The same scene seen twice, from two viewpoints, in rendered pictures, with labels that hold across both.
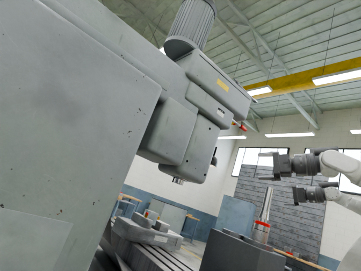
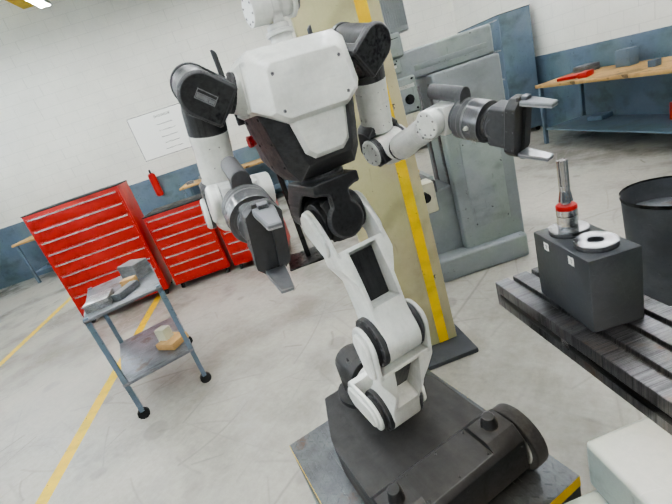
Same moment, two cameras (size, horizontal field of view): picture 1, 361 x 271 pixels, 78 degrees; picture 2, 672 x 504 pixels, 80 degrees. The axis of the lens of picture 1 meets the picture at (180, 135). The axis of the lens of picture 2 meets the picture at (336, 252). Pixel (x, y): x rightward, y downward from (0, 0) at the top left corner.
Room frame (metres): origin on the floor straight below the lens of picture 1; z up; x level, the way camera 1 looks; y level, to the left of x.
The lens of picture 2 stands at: (1.78, -0.40, 1.63)
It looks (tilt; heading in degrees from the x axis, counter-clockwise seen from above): 20 degrees down; 209
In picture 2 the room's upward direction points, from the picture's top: 18 degrees counter-clockwise
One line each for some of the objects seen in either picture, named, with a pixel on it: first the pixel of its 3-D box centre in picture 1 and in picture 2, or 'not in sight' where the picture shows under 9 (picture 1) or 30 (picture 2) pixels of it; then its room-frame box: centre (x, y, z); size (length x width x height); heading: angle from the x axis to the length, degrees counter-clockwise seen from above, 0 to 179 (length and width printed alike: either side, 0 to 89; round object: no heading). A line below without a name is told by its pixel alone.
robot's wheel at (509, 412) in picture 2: not in sight; (515, 435); (0.79, -0.54, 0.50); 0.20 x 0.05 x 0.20; 50
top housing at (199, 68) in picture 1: (207, 91); not in sight; (1.12, -0.06, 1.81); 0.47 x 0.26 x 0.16; 123
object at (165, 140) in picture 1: (160, 132); not in sight; (1.02, 0.09, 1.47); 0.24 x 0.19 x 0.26; 33
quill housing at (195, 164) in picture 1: (189, 148); not in sight; (1.12, -0.07, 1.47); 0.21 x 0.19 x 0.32; 33
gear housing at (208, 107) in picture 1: (196, 109); not in sight; (1.10, -0.03, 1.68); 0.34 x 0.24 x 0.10; 123
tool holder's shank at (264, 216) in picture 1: (266, 204); (563, 182); (0.72, -0.34, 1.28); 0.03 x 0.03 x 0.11
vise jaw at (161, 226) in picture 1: (156, 223); not in sight; (1.28, -0.04, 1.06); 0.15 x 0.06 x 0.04; 36
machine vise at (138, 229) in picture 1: (150, 229); not in sight; (1.26, -0.02, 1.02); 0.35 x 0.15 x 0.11; 126
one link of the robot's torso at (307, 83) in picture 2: not in sight; (293, 106); (0.82, -0.92, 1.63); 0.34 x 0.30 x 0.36; 140
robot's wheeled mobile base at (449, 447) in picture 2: not in sight; (397, 417); (0.84, -0.90, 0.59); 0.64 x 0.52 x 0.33; 50
